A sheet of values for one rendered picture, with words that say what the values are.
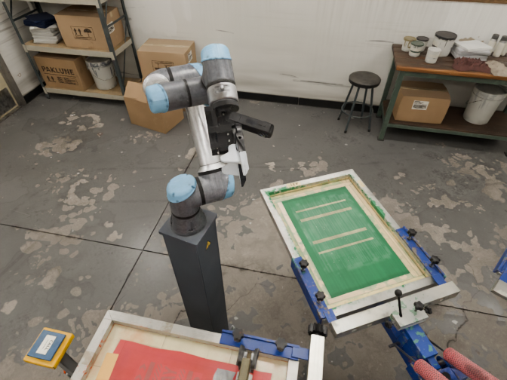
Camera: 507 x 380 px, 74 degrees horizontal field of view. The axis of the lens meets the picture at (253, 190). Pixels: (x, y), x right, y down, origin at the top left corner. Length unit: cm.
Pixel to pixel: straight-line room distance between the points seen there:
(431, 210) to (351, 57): 197
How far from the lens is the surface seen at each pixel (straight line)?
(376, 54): 434
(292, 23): 423
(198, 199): 130
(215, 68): 87
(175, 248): 152
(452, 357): 147
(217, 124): 83
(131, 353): 150
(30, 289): 312
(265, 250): 282
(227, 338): 140
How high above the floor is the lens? 230
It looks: 44 degrees down
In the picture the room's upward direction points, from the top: straight up
